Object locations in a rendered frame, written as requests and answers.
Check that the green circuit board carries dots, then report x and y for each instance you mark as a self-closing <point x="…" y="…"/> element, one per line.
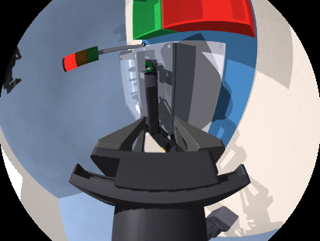
<point x="148" y="65"/>

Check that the green bin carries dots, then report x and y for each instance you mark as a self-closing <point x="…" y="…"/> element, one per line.
<point x="146" y="17"/>

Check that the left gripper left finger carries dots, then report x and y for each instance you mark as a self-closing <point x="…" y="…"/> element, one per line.
<point x="124" y="138"/>

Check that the red bin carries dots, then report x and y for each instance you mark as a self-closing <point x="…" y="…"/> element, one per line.
<point x="216" y="14"/>

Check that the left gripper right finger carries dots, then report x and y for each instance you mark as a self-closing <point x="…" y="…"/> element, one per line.
<point x="196" y="139"/>

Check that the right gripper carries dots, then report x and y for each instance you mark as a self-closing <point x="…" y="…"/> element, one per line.
<point x="8" y="74"/>

